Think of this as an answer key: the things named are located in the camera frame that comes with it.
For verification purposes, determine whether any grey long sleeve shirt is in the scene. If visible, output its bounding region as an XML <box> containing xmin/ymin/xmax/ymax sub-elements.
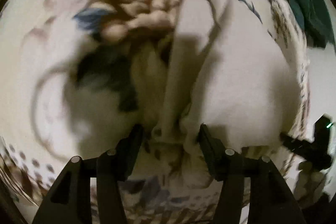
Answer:
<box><xmin>157</xmin><ymin>0</ymin><xmax>299</xmax><ymax>153</ymax></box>

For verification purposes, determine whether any floral bed quilt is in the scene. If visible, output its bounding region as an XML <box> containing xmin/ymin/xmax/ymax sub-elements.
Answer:
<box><xmin>1</xmin><ymin>0</ymin><xmax>309</xmax><ymax>223</ymax></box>

